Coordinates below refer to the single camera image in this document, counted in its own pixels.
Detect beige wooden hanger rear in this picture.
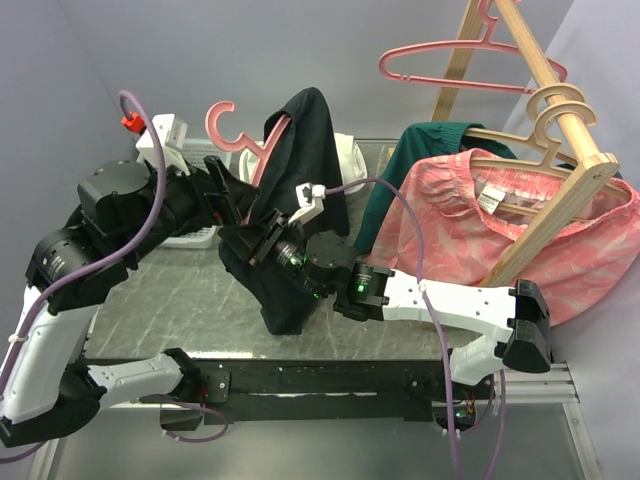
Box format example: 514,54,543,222
465,83,597,177

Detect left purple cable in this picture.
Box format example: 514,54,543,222
0,89,236,461

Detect beige wooden hanger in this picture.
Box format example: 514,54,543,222
472,98,636,206
465,83,597,177

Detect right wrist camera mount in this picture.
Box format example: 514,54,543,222
288,182,326,225

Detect beige wooden hanger front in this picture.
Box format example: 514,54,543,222
472,98,636,206

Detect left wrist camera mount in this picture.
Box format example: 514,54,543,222
121,112,191,176

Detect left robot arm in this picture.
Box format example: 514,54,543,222
1,156,259,447

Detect white cloth in basket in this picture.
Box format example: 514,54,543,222
334,133,363,184

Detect pink hanger front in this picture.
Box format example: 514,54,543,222
204,100,294,221

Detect wooden clothes rack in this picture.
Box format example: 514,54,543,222
387,0,621,296

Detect pink hanger rear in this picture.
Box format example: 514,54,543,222
378,1,568,95

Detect aluminium frame rail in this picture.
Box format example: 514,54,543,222
29,365,601,479

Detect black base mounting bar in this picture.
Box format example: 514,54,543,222
168,359,446,422

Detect green shorts on rack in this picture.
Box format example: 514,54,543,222
354,122,516,255

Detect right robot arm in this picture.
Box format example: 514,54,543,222
251,211,552,399

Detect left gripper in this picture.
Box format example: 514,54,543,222
125,153,262,261

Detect pink patterned shorts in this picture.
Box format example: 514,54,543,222
354,148,639,325

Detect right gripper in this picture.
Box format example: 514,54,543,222
218,208,329,300

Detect pink hanger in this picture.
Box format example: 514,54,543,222
204,100,294,221
378,1,568,95

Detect dark navy shorts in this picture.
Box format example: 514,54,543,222
218,87,343,335

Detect white plastic basket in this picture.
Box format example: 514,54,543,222
238,133,368,184

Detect grey plastic basket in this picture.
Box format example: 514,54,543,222
161,139,232,249

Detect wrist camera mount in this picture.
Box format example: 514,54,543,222
288,182,326,225
121,112,191,176

